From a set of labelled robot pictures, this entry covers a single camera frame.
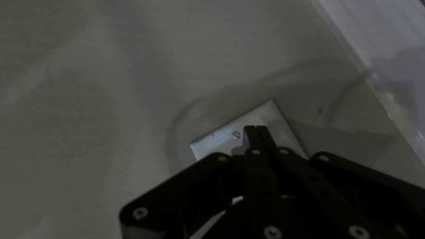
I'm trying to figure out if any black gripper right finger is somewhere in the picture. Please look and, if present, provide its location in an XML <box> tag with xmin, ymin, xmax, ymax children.
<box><xmin>244</xmin><ymin>127</ymin><xmax>425</xmax><ymax>239</ymax></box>

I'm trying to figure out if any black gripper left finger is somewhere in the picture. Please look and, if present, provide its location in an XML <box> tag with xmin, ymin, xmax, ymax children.
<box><xmin>118</xmin><ymin>153</ymin><xmax>252</xmax><ymax>239</ymax></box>

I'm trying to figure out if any white light switch plate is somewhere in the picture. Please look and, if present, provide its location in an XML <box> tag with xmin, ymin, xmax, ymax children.
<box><xmin>190</xmin><ymin>100</ymin><xmax>307</xmax><ymax>160</ymax></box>

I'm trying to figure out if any white door frame trim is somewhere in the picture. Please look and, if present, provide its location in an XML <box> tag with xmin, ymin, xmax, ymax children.
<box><xmin>311</xmin><ymin>0</ymin><xmax>425</xmax><ymax>160</ymax></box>

